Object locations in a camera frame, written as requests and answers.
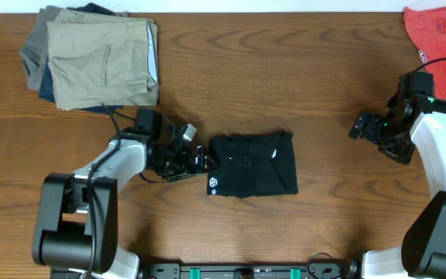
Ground black t-shirt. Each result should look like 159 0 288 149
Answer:
207 132 298 198

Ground folded khaki pants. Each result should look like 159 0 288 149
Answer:
46 9 159 110

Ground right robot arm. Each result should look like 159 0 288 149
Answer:
349 94 446 278

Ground folded grey garment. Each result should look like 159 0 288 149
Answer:
19 5 62 91

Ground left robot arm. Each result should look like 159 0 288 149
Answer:
32 108 217 279

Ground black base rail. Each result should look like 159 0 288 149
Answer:
50 252 354 279

